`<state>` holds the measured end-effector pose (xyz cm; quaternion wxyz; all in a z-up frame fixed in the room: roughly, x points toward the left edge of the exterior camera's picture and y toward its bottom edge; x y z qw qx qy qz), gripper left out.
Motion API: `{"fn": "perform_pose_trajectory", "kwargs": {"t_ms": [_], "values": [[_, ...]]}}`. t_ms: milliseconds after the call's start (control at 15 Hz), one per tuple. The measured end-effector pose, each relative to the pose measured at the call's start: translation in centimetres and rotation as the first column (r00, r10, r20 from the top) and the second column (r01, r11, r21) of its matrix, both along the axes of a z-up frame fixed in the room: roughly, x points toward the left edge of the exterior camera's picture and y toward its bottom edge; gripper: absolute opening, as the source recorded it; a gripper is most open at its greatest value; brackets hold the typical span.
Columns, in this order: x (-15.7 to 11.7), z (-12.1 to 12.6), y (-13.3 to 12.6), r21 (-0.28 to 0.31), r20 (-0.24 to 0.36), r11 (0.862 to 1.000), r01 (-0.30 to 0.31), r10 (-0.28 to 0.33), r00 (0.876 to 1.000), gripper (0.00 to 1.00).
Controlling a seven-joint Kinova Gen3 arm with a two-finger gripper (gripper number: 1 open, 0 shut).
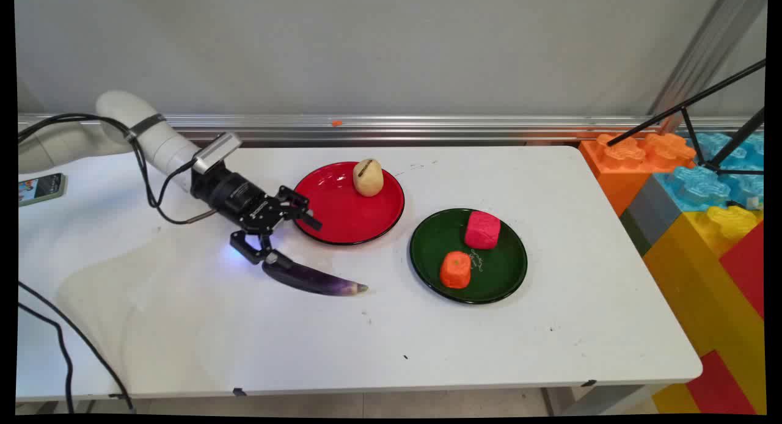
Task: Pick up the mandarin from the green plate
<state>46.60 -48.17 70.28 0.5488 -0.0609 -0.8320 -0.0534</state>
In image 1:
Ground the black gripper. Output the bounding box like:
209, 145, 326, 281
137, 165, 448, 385
191, 163, 323, 269

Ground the orange toy carrot chunk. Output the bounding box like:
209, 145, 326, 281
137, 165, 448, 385
439, 250, 473, 290

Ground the purple toy eggplant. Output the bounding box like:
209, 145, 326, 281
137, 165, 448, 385
261, 253, 370, 298

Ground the red round plate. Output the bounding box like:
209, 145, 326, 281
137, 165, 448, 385
292, 161, 406, 247

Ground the pink toy cube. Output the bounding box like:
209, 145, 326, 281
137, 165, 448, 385
464, 210, 502, 250

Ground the dark green round plate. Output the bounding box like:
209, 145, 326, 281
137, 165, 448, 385
409, 208, 529, 305

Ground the smartphone with green case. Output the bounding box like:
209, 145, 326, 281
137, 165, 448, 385
18, 173, 68, 208

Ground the orange giant building block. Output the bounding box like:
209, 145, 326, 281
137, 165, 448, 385
578, 132, 698, 217

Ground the grey table leg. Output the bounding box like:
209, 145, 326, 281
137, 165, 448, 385
540, 384, 668, 416

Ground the grey giant building block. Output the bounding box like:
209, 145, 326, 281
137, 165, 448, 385
618, 174, 684, 257

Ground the blue giant building block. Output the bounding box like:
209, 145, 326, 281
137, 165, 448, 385
654, 131, 765, 213

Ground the yellow giant building block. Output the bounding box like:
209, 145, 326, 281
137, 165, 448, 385
641, 205, 767, 416

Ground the black tripod stand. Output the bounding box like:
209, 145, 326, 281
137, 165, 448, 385
606, 58, 767, 177

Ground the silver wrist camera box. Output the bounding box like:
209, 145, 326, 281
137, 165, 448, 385
192, 131, 243, 176

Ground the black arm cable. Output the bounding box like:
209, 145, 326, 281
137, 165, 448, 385
18, 302, 76, 414
18, 112, 218, 412

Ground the black cable strap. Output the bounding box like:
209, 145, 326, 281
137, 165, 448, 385
126, 113, 167, 143

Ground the aluminium wall rail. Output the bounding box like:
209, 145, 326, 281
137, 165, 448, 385
18, 112, 764, 146

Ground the aluminium diagonal post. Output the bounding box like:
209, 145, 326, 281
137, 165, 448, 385
648, 0, 768, 135

